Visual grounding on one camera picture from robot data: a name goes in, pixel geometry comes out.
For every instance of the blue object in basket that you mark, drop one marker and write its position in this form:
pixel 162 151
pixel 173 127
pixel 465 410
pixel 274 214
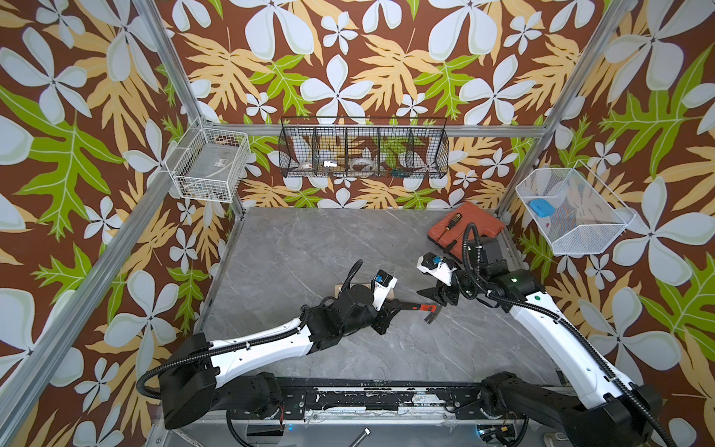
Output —
pixel 541 208

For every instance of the black wire basket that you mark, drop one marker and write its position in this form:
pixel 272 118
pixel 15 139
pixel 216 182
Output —
pixel 399 147

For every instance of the white wire basket left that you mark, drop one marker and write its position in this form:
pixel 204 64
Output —
pixel 207 162

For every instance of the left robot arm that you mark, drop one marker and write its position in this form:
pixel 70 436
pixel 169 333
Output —
pixel 226 375

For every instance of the aluminium frame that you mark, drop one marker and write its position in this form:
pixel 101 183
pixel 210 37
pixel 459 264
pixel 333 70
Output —
pixel 92 109

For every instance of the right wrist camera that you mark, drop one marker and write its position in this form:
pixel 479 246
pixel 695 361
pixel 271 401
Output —
pixel 435 266

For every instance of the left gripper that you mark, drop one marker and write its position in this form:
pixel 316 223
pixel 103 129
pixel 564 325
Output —
pixel 383 315

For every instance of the yellow black screwdriver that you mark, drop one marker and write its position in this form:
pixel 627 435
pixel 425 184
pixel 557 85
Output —
pixel 455 219

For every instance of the red plastic tool case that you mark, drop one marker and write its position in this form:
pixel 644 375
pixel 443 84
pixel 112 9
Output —
pixel 487 226

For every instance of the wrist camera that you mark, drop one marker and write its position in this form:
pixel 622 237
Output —
pixel 382 285
pixel 435 266

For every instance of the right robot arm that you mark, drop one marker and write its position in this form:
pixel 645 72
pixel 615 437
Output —
pixel 606 408

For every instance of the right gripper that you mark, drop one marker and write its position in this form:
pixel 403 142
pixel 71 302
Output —
pixel 439 293

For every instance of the white mesh basket right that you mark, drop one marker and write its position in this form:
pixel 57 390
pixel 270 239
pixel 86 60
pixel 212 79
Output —
pixel 589 216

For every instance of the red black claw hammer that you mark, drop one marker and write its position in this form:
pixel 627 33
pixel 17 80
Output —
pixel 432 310

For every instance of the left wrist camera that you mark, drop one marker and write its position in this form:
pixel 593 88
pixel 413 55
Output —
pixel 382 285

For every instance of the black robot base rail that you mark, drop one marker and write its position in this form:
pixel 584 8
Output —
pixel 301 398

